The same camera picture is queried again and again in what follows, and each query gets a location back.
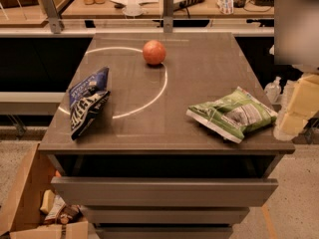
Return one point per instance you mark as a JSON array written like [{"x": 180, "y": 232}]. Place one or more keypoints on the metal bracket post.
[
  {"x": 54, "y": 19},
  {"x": 167, "y": 15}
]

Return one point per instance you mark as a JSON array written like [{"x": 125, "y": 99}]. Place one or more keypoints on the green chip bag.
[{"x": 234, "y": 115}]

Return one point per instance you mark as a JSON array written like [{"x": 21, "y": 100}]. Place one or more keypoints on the left metal bracket post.
[{"x": 54, "y": 19}]

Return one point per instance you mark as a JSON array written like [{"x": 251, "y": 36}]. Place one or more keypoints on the red apple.
[{"x": 154, "y": 52}]

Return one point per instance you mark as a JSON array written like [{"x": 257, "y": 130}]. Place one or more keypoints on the grey drawer cabinet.
[{"x": 144, "y": 169}]

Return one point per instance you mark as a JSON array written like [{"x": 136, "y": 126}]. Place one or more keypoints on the blue chip bag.
[{"x": 87, "y": 98}]

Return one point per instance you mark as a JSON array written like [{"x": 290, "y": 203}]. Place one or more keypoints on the middle metal bracket post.
[{"x": 167, "y": 15}]

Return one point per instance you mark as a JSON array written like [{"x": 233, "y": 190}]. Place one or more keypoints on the grey power strip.
[{"x": 181, "y": 4}]

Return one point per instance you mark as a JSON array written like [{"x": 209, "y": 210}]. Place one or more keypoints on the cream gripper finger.
[
  {"x": 292, "y": 124},
  {"x": 305, "y": 98}
]

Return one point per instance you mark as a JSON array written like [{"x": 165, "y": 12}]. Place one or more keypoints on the clear plastic bottle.
[{"x": 273, "y": 90}]

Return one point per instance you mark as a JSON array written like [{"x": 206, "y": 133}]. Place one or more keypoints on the cardboard box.
[{"x": 20, "y": 216}]

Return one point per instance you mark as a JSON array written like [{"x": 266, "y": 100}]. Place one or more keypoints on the snack packages in box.
[{"x": 56, "y": 210}]

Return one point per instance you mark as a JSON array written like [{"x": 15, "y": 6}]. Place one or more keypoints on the patterned mug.
[{"x": 225, "y": 6}]

